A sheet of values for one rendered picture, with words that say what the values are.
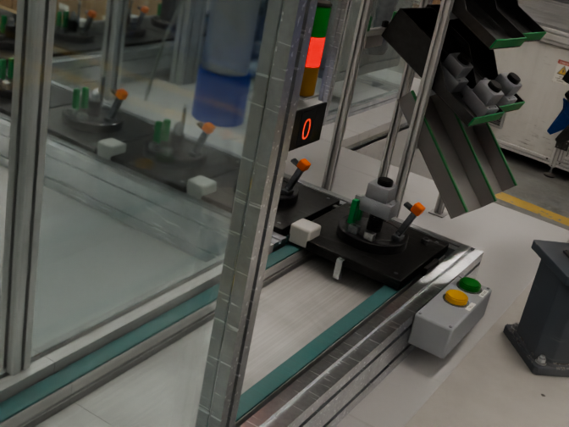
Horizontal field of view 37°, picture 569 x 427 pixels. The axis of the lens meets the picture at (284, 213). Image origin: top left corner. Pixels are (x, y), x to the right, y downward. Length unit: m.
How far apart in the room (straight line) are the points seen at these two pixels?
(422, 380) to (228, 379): 0.70
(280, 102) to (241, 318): 0.21
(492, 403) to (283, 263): 0.44
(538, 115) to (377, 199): 4.16
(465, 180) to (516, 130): 3.89
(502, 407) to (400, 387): 0.17
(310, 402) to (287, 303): 0.34
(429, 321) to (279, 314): 0.25
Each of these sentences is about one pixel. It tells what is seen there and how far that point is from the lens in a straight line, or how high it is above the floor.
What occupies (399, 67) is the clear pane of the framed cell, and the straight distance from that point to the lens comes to 3.12.
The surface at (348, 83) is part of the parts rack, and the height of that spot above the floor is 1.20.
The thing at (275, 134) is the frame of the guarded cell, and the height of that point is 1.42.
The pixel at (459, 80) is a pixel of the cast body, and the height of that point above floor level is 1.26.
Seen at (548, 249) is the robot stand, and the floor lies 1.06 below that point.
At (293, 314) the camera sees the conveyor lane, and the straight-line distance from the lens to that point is 1.45.
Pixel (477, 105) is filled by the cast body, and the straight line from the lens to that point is 1.80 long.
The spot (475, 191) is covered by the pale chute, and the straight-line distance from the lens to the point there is 1.91.
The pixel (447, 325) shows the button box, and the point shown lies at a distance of 1.45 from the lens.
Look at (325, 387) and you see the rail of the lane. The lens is 1.21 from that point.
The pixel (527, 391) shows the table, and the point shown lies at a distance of 1.55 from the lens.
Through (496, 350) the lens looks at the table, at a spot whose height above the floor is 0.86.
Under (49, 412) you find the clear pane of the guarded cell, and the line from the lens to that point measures 0.63.
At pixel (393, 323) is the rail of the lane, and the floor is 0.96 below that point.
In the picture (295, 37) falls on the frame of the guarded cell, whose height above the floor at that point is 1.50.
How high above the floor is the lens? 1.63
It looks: 23 degrees down
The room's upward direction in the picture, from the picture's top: 11 degrees clockwise
